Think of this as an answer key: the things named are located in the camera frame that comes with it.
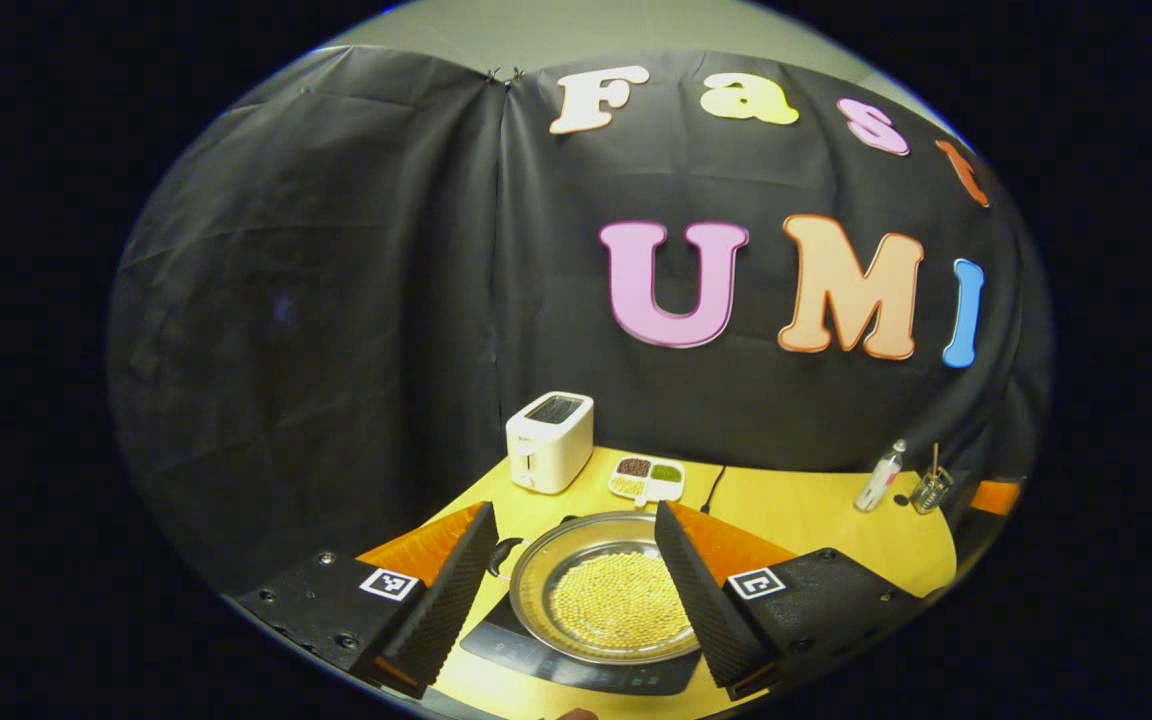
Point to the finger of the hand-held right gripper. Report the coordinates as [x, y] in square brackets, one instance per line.
[996, 497]

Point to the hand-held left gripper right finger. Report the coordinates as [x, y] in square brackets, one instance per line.
[701, 605]

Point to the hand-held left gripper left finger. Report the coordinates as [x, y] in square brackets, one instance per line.
[446, 610]

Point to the pile of yellow soybeans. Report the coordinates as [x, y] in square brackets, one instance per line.
[616, 600]

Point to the black induction cooktop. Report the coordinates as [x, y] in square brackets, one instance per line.
[586, 675]

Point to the glass holder with wooden stick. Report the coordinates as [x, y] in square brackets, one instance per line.
[931, 492]

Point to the clear plastic bottle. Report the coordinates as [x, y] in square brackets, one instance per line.
[879, 480]

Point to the white divided plate of beans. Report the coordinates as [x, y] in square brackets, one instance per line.
[646, 480]

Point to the white toaster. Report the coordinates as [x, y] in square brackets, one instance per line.
[551, 450]

